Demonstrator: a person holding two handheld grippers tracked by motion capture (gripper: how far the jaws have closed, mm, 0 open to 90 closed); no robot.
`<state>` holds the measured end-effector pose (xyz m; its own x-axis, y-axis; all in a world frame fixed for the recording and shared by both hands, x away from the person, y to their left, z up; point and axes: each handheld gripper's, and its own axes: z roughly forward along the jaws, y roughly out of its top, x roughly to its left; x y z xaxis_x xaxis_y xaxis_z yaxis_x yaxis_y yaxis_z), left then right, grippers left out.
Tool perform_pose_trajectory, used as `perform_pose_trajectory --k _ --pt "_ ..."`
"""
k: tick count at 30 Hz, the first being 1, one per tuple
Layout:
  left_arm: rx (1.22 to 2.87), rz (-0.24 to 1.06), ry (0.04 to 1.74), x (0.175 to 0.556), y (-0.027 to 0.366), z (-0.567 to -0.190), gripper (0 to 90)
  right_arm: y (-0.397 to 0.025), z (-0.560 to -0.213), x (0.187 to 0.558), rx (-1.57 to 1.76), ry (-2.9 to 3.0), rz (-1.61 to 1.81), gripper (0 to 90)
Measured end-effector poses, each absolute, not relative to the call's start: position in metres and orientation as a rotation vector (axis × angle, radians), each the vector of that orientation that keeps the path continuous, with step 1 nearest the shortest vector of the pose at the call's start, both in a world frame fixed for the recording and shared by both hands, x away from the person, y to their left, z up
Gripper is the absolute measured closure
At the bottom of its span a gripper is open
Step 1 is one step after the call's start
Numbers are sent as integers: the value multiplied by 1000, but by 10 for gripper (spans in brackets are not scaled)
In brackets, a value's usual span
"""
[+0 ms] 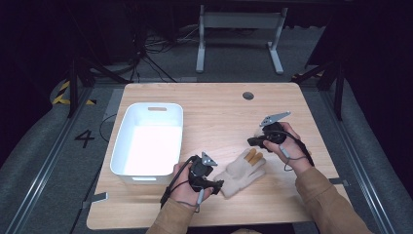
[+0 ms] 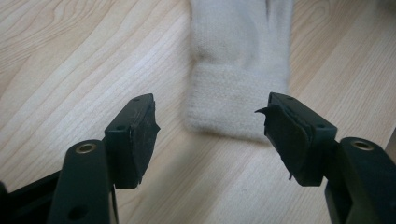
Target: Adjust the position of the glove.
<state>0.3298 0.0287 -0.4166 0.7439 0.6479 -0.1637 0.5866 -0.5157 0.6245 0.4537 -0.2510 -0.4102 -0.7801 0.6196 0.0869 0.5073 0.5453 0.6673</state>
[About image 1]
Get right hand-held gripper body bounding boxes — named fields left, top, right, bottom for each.
left=258, top=111, right=292, bottom=146

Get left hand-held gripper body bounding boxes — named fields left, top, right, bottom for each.
left=188, top=150, right=218, bottom=193

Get white glove with orange fingertips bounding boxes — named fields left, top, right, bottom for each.
left=212, top=147, right=267, bottom=200

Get white plastic bin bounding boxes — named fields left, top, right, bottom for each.
left=109, top=101, right=185, bottom=185

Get person's right hand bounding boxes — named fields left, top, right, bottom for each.
left=262, top=121, right=314, bottom=176

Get person's left hand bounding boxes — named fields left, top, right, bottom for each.
left=169, top=162, right=214, bottom=208

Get person's knee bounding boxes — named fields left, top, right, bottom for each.
left=229, top=228, right=263, bottom=234

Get black metal stand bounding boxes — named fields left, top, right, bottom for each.
left=291, top=58, right=346, bottom=122
left=66, top=57, right=131, bottom=119

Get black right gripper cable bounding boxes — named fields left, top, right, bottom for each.
left=274, top=130, right=316, bottom=173

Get thin black floor cable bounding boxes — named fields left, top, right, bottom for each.
left=98, top=113, right=118, bottom=143

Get grey metal desk frame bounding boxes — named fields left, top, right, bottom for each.
left=195, top=4, right=289, bottom=75

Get tangle of floor cables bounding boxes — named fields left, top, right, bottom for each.
left=130, top=24, right=200, bottom=83

